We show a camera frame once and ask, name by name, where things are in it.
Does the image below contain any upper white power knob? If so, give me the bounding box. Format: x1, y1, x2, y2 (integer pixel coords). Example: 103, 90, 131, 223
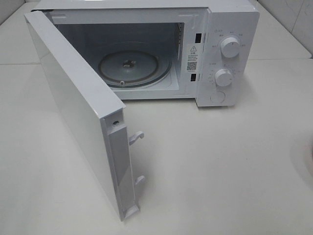
220, 36, 241, 58

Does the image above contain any glass microwave turntable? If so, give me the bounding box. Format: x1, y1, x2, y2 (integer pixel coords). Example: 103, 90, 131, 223
98, 50, 172, 89

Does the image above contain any round white door button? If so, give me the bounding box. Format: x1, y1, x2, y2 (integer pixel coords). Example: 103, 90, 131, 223
210, 91, 225, 104

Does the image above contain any white warning label sticker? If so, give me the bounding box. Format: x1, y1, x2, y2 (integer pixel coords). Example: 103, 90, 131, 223
186, 44, 202, 72

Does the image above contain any white timer knob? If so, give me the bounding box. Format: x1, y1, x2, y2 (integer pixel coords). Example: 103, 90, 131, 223
214, 69, 233, 87

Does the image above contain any white microwave oven body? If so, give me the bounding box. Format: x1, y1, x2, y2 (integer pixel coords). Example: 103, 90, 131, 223
29, 0, 259, 107

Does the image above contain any pink round plate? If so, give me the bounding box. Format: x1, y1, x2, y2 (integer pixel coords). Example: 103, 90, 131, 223
311, 139, 313, 159

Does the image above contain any white microwave door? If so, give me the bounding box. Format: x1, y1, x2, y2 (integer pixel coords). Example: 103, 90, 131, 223
25, 11, 145, 220

